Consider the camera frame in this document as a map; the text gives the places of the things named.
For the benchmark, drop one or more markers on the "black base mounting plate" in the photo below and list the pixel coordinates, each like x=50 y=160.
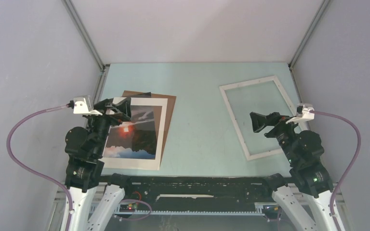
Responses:
x=211 y=194

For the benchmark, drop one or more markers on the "brown backing board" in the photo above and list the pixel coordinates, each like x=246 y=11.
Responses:
x=169 y=110

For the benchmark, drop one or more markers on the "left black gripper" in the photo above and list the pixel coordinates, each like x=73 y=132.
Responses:
x=124 y=107

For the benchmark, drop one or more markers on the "corner aluminium profile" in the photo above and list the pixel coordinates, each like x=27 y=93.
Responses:
x=309 y=32
x=76 y=19

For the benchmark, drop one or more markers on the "white toothed cable duct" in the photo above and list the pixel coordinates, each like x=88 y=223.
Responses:
x=258 y=211

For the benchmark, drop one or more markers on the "white picture frame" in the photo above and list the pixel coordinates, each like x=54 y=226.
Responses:
x=264 y=96

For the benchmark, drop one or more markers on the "landscape photo print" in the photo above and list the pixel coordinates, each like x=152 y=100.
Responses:
x=138 y=138

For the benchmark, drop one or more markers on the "right corner aluminium profile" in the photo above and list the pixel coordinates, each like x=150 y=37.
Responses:
x=309 y=32

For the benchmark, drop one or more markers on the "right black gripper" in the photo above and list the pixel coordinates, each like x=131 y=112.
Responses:
x=259 y=121

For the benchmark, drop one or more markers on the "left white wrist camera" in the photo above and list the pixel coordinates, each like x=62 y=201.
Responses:
x=82 y=106

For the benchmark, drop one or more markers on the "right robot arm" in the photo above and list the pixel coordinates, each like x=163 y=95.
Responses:
x=303 y=151

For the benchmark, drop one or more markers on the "white mat board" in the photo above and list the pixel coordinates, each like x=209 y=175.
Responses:
x=140 y=164

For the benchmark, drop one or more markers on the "left corner aluminium profile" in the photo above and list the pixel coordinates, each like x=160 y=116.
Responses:
x=76 y=19

